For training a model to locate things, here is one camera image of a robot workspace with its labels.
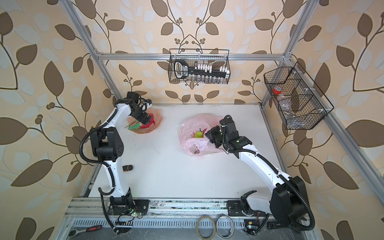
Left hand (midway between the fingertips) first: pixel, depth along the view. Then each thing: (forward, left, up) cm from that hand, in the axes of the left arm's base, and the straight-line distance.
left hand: (142, 114), depth 97 cm
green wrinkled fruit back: (-9, -38, -7) cm, 40 cm away
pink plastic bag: (-27, -37, +9) cm, 47 cm away
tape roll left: (-58, -42, -13) cm, 73 cm away
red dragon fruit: (-4, +3, -6) cm, 8 cm away
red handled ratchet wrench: (-62, +19, -12) cm, 66 cm away
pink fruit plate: (+4, -7, -10) cm, 13 cm away
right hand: (-18, -41, +7) cm, 45 cm away
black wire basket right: (-7, -89, +21) cm, 92 cm away
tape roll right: (-57, -52, -13) cm, 78 cm away
